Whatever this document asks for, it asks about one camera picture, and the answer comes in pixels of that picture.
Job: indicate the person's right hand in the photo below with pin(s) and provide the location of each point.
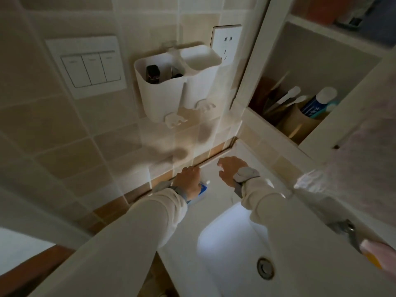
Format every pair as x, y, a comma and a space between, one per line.
229, 173

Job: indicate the person's left hand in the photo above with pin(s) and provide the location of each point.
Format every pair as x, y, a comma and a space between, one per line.
189, 182

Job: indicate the person's right fingers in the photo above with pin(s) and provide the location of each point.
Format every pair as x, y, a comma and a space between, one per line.
223, 170

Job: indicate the person's left fingers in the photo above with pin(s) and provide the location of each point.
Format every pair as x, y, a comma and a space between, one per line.
193, 171

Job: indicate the blue and white tube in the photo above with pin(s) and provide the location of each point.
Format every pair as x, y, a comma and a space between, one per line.
202, 188

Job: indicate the person's left forearm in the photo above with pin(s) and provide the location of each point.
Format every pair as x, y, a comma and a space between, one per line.
123, 244

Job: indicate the person's right forearm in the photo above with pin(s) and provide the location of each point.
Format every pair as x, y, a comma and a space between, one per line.
309, 244

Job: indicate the grey wrist tracker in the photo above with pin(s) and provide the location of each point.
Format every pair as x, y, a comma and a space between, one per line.
246, 175

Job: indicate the white sink basin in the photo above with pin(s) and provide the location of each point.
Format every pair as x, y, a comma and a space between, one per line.
229, 244

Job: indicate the brown cup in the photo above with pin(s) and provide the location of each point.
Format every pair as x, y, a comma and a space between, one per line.
263, 95

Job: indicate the beige toothbrush cup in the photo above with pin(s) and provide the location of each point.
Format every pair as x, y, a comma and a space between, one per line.
298, 123

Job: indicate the white toothbrush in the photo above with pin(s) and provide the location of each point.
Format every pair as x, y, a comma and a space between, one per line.
297, 100
286, 97

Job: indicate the dark item in holder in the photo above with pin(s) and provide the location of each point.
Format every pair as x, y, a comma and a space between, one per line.
152, 74

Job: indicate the metal sink drain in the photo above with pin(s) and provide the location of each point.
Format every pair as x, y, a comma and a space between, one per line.
265, 268

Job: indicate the blue white toothpaste tube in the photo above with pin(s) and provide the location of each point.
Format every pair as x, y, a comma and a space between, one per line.
318, 103

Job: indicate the chrome faucet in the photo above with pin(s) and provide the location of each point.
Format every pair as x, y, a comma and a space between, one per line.
345, 230

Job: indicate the pink bottle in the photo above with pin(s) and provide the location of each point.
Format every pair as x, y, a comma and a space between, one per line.
379, 252

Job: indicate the white wall storage holder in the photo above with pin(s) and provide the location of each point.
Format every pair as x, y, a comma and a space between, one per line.
176, 83

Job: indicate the white wall power socket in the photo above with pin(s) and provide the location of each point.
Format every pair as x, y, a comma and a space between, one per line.
225, 44

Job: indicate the white wall cabinet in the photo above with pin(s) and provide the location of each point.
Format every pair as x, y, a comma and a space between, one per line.
309, 74

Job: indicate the white triple light switch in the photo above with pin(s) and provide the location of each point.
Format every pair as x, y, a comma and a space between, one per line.
88, 67

